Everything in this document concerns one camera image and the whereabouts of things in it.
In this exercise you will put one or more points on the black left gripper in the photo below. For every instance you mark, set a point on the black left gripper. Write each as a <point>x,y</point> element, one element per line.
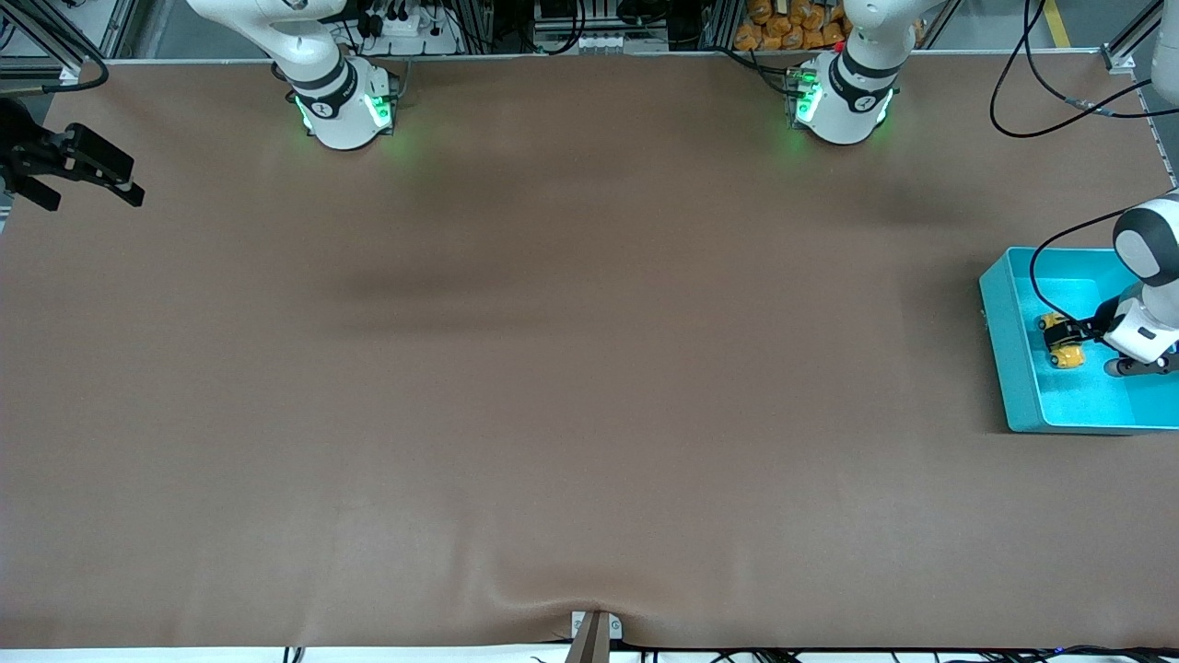
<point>1097,328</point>

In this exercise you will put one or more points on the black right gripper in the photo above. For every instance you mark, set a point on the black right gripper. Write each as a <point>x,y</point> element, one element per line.
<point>20,155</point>

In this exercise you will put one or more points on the yellow beetle toy car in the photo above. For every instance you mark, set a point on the yellow beetle toy car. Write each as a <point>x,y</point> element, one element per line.
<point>1068,357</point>

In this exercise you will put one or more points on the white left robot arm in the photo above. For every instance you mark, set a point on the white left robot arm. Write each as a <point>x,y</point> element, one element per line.
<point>852,101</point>

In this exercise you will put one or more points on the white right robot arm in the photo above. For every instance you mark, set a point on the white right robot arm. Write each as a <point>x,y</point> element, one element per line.
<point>322,83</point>

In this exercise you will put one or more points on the teal plastic bin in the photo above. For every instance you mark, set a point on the teal plastic bin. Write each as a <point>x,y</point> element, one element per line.
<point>1022,368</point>

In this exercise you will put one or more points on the white power strip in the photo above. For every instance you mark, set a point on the white power strip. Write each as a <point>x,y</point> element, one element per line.
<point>405,26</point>

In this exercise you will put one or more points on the orange packet pile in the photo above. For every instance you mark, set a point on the orange packet pile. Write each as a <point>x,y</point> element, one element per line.
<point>792,23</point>

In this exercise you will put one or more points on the silver connector device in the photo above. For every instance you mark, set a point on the silver connector device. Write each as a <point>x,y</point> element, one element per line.
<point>599,41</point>

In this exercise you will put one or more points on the aluminium frame post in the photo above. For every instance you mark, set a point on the aluminium frame post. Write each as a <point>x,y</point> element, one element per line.
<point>64,55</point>

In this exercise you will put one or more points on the aluminium frame profile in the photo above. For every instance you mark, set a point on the aluminium frame profile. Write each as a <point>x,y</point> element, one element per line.
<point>1128,51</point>

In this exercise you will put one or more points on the metal table edge bracket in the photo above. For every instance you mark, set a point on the metal table edge bracket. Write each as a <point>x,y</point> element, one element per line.
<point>615,628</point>

